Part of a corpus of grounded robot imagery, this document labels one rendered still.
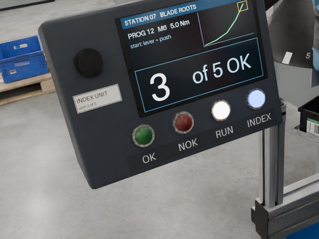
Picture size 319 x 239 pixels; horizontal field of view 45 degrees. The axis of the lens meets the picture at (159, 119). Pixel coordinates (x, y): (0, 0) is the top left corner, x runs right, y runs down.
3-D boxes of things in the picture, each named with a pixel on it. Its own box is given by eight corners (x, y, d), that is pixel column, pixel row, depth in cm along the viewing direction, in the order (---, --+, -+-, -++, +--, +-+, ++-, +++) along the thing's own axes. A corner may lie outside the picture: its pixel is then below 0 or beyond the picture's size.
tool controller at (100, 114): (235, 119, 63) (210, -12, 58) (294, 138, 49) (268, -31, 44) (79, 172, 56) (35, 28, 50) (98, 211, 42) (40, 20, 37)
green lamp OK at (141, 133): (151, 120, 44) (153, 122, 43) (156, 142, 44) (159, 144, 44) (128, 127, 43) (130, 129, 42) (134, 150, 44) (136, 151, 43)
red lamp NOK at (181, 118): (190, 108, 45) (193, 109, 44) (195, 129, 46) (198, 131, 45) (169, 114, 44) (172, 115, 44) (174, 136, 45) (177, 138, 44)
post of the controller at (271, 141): (272, 193, 70) (273, 96, 60) (283, 203, 67) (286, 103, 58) (258, 199, 69) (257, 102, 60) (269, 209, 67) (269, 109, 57)
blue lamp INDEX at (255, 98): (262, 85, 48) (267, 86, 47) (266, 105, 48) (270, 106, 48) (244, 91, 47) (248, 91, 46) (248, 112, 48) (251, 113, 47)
